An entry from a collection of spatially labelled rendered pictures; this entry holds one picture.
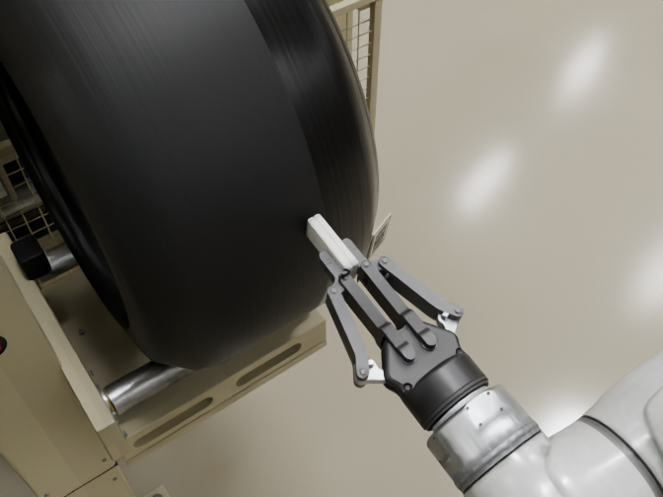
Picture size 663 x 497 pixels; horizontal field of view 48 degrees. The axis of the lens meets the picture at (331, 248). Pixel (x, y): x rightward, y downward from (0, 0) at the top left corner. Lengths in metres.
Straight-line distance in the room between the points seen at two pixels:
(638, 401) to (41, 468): 0.90
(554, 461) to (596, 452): 0.03
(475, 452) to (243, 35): 0.43
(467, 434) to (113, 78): 0.43
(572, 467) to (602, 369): 1.60
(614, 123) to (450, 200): 0.74
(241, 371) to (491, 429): 0.56
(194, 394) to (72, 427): 0.20
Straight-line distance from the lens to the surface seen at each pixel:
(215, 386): 1.13
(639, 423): 0.68
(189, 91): 0.70
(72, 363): 1.09
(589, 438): 0.67
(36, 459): 1.24
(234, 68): 0.71
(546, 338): 2.26
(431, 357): 0.70
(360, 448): 2.02
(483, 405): 0.66
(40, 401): 1.13
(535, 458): 0.66
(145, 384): 1.08
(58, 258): 1.25
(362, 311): 0.71
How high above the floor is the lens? 1.84
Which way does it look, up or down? 51 degrees down
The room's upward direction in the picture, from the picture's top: straight up
